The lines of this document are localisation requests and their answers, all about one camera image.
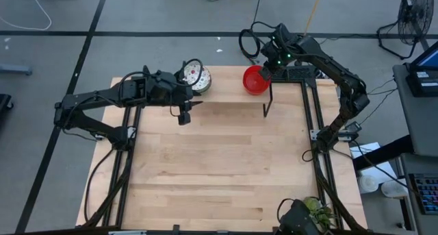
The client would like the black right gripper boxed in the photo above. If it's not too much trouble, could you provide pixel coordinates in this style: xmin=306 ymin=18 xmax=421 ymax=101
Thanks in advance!
xmin=259 ymin=39 xmax=295 ymax=81

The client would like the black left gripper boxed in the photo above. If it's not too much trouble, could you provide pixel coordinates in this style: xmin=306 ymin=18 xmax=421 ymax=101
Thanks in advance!
xmin=164 ymin=73 xmax=204 ymax=126

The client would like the red mini bowl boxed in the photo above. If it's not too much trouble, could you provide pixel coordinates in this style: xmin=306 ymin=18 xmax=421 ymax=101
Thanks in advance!
xmin=242 ymin=65 xmax=272 ymax=96

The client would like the wooden shelf with black legs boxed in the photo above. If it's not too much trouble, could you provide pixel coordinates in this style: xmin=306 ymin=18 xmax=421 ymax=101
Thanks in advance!
xmin=179 ymin=65 xmax=274 ymax=119

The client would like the black power strip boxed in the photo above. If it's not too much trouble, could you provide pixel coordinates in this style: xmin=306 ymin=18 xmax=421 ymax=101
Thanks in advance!
xmin=273 ymin=66 xmax=319 ymax=81

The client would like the white paper sheet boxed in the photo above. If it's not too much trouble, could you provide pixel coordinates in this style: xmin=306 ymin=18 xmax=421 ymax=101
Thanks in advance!
xmin=348 ymin=141 xmax=398 ymax=184

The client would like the black desk bar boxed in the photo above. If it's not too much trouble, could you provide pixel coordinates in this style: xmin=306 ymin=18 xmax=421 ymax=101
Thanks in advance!
xmin=352 ymin=134 xmax=415 ymax=171

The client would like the black device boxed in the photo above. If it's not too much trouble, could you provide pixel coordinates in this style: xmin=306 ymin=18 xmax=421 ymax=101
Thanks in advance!
xmin=277 ymin=198 xmax=321 ymax=235

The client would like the white cup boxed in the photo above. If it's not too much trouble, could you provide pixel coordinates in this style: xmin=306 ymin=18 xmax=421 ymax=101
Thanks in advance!
xmin=381 ymin=179 xmax=409 ymax=199
xmin=357 ymin=174 xmax=380 ymax=194

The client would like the potted green plant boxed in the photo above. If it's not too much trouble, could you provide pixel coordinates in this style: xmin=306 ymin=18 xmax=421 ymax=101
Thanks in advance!
xmin=302 ymin=196 xmax=338 ymax=234

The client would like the black laptop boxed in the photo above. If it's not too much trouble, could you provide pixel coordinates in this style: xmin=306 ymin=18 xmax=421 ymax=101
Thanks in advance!
xmin=405 ymin=39 xmax=438 ymax=98

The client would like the black floor fan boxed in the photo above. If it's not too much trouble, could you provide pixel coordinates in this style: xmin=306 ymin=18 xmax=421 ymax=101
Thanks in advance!
xmin=376 ymin=0 xmax=435 ymax=61

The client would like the grey desk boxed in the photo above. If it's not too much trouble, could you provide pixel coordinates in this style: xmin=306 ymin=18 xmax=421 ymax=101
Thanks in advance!
xmin=392 ymin=63 xmax=438 ymax=235

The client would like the grey floor bar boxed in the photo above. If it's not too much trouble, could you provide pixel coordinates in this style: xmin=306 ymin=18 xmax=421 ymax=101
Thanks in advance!
xmin=0 ymin=64 xmax=34 ymax=77

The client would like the black floor object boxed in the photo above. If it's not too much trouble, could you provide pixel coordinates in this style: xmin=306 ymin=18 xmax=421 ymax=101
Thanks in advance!
xmin=0 ymin=93 xmax=14 ymax=119

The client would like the black keyboard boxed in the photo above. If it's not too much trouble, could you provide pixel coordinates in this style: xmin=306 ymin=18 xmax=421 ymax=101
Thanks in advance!
xmin=409 ymin=173 xmax=438 ymax=215

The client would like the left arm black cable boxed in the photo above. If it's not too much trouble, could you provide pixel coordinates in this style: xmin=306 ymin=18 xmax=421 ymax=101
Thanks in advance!
xmin=177 ymin=58 xmax=205 ymax=88

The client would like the long black cable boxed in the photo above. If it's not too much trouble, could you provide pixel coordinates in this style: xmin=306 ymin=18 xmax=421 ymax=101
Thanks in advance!
xmin=238 ymin=0 xmax=263 ymax=66

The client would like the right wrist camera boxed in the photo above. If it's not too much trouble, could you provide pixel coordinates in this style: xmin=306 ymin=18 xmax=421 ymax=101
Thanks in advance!
xmin=272 ymin=22 xmax=292 ymax=44

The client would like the black metal table frame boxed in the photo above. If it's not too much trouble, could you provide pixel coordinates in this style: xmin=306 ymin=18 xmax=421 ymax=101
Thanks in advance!
xmin=81 ymin=65 xmax=369 ymax=235

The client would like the yellow cable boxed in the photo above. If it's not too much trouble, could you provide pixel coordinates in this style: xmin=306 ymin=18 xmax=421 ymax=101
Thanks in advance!
xmin=302 ymin=0 xmax=324 ymax=36

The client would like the white floor cable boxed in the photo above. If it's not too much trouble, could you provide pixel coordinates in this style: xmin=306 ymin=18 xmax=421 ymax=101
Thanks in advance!
xmin=0 ymin=0 xmax=53 ymax=32

